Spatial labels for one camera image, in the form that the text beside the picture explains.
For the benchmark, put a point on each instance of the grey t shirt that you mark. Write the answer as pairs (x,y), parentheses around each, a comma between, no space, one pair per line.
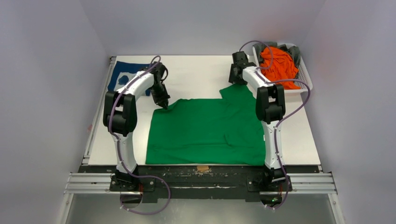
(293,51)

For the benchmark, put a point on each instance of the folded blue t shirt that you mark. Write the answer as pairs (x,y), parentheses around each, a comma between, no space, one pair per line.
(123,73)

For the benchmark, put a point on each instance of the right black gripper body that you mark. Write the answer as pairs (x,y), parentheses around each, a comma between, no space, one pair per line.
(234,75)

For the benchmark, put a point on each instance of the white plastic basket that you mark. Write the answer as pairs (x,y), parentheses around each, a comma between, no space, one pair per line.
(294,86)

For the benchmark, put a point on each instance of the orange t shirt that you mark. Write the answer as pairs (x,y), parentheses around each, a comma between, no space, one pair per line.
(280,64)

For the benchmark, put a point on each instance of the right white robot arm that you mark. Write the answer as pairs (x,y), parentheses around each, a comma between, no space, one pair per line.
(269,108)

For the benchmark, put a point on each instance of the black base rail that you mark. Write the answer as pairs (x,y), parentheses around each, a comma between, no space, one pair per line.
(184,182)

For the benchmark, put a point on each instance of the brown tape piece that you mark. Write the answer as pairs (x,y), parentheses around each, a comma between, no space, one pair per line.
(203,169)

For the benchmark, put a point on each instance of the green t shirt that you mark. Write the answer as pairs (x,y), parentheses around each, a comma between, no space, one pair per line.
(221,130)

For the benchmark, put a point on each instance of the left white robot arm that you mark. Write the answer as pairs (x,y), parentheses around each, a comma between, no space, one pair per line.
(120,115)

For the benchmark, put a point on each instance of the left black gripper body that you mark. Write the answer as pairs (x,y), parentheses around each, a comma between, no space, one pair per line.
(159,91)

